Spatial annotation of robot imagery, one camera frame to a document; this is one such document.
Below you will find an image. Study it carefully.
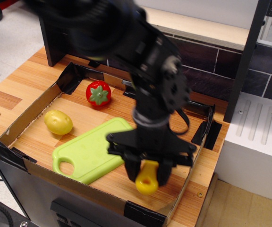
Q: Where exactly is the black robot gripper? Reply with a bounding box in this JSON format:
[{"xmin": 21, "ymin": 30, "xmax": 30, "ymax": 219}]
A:
[{"xmin": 106, "ymin": 111, "xmax": 196, "ymax": 186}]

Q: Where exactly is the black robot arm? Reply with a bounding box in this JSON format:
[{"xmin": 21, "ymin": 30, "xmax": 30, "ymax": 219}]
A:
[{"xmin": 27, "ymin": 0, "xmax": 196, "ymax": 186}]

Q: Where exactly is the green plastic cutting board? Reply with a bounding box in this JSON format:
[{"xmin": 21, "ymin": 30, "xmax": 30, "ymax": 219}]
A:
[{"xmin": 52, "ymin": 117, "xmax": 133, "ymax": 184}]

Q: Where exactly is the wooden shelf board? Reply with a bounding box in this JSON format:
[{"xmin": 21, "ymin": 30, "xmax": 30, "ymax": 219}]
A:
[{"xmin": 144, "ymin": 7, "xmax": 249, "ymax": 51}]

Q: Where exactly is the red toy tomato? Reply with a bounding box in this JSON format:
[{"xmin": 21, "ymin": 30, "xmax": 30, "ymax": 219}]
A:
[{"xmin": 86, "ymin": 80, "xmax": 111, "ymax": 106}]

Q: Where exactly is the yellow toy potato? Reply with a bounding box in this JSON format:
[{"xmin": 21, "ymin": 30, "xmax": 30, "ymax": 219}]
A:
[{"xmin": 44, "ymin": 110, "xmax": 73, "ymax": 135}]

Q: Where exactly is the white toy sink drainboard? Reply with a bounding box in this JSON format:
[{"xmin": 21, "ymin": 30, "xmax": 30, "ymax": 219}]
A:
[{"xmin": 215, "ymin": 93, "xmax": 272, "ymax": 200}]

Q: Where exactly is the black left support panel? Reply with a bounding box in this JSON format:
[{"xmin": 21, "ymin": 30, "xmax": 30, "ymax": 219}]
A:
[{"xmin": 39, "ymin": 17, "xmax": 72, "ymax": 67}]

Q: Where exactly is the dark grey vertical post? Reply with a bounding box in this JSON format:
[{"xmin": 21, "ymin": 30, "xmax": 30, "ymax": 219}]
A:
[{"xmin": 223, "ymin": 0, "xmax": 270, "ymax": 123}]

